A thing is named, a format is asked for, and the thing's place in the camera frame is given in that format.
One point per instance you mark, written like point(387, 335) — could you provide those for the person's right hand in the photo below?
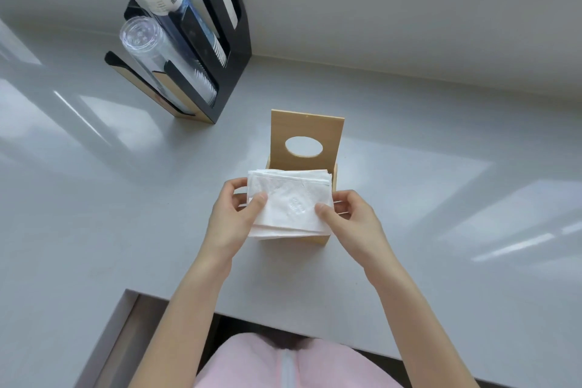
point(363, 237)

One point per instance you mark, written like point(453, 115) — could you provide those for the person's left hand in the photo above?
point(223, 228)

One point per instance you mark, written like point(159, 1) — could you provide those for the wooden box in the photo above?
point(313, 241)

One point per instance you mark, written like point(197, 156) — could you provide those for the stack of white napkins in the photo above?
point(291, 219)

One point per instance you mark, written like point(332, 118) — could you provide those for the wooden lid with oval hole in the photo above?
point(282, 128)

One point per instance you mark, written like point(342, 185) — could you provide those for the person's right forearm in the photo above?
point(423, 333)

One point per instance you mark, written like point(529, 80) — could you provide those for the person's left forearm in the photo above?
point(177, 333)

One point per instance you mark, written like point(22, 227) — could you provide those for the pink garment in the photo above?
point(245, 365)

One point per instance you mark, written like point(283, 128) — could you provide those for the grey cabinet door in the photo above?
point(123, 347)

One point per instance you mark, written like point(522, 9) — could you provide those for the black cup holder rack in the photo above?
point(236, 69)

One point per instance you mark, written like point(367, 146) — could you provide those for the stack of clear plastic cups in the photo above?
point(145, 42)

